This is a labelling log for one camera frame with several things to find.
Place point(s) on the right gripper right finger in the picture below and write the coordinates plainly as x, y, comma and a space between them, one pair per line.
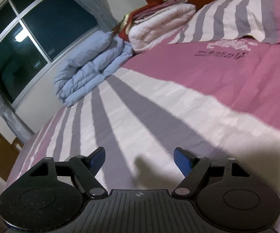
204, 177

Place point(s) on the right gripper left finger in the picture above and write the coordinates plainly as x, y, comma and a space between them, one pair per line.
81, 170

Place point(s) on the wooden chair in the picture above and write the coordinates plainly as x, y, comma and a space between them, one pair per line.
17, 144

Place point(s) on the striped purple pink bedsheet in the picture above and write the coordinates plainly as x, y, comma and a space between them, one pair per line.
215, 99

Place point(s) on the folded light blue duvet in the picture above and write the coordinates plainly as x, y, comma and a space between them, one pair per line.
96, 58

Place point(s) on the grey curtain left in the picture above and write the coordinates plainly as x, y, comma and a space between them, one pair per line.
16, 125

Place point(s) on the folded pink white blanket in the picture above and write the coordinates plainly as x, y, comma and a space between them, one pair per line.
150, 32

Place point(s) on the striped pillow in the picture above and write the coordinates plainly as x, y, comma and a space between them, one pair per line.
233, 19

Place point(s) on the window with aluminium frame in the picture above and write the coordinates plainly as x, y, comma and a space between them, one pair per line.
34, 34

